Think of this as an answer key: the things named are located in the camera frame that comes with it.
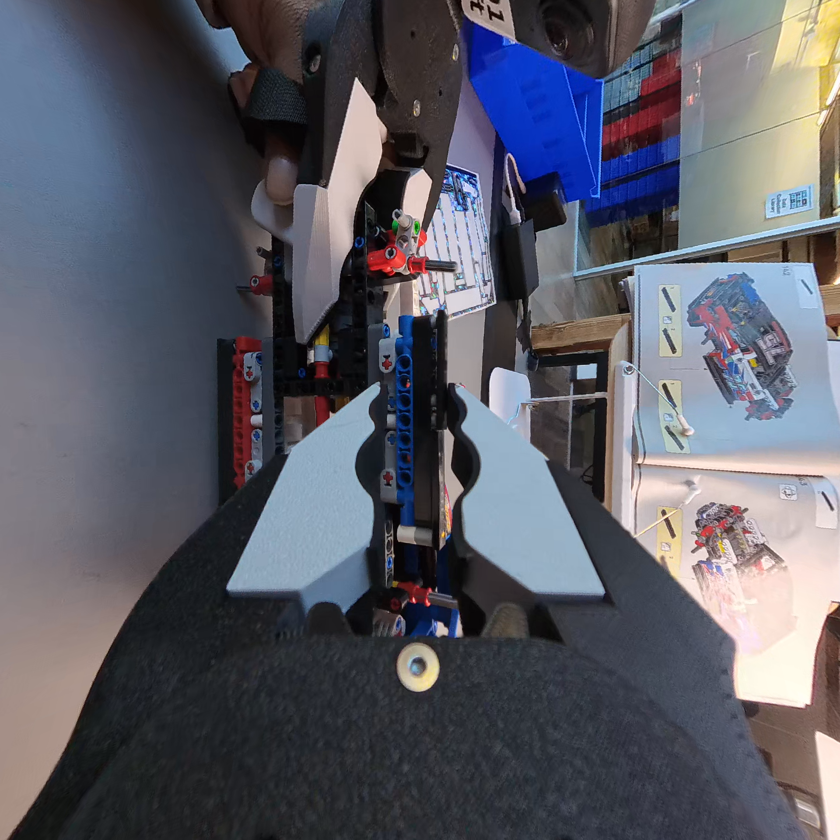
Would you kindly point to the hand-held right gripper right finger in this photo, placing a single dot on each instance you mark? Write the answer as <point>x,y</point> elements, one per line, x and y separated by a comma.
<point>531,525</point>

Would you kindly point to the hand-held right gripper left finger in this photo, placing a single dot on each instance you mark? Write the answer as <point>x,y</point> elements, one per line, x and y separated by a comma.
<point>308,518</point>

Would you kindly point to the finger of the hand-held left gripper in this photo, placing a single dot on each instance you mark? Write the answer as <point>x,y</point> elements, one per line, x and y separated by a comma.
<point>321,249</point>
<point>417,193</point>

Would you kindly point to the blue white lego race car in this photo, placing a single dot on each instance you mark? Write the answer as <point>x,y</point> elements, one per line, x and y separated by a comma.
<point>328,367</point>

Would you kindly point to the lego instruction booklet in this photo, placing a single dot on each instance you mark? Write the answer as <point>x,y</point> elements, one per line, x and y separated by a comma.
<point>735,446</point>

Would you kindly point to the person's left hand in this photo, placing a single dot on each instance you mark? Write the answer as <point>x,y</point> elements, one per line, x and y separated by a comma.
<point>282,177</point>

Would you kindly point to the holographic sticker sheet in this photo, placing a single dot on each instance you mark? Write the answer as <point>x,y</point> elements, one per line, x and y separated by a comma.
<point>469,275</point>

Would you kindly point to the white book stand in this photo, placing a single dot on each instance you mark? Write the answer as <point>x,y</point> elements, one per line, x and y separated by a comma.
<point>620,459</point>

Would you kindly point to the black power adapter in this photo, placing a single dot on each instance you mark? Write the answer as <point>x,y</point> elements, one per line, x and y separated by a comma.
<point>522,259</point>

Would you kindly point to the large blue plastic bin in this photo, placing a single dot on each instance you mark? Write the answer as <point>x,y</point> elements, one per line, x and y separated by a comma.
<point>538,111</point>

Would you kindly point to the shelf of red blue bins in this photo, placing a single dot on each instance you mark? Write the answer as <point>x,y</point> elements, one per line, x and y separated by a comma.
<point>640,131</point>

